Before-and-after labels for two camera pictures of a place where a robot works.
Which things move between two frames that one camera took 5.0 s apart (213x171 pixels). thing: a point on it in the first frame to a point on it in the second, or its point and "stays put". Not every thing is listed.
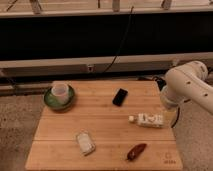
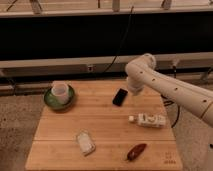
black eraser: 120,97 stays put
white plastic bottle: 149,120 stays put
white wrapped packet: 86,145 stays put
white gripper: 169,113 to 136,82
